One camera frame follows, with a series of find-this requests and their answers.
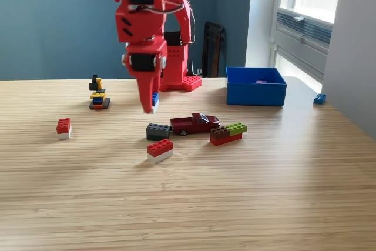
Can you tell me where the dark red toy pickup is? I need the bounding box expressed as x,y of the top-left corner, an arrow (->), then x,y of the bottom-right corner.
169,112 -> 221,137

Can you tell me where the yellow toy digger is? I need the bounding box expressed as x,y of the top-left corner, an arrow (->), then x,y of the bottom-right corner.
89,74 -> 112,111

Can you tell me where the blue plastic bin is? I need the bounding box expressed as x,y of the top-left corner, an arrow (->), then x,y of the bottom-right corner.
225,66 -> 287,107

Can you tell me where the brown green red brick stack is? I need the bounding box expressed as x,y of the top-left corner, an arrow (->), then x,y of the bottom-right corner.
210,122 -> 248,146

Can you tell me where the small red white brick stack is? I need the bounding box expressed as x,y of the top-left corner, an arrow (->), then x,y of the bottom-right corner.
56,118 -> 72,140

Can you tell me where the black table clamp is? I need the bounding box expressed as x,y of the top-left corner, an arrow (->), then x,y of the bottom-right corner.
187,60 -> 203,78

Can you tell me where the long red white brick stack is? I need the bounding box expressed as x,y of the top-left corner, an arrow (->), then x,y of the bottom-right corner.
146,138 -> 174,165

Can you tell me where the arm servo cable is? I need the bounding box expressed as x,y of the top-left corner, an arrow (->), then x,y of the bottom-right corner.
129,0 -> 196,45

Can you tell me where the dark folded chair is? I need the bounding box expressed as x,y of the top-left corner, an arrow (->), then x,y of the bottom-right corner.
201,21 -> 227,78

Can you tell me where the grey slatted window vent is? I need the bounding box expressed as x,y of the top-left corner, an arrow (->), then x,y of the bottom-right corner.
276,9 -> 334,48

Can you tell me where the grey brick stack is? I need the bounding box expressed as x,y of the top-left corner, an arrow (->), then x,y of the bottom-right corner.
146,123 -> 171,142

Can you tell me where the blue white brick stack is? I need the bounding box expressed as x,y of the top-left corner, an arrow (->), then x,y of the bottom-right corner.
151,92 -> 161,115

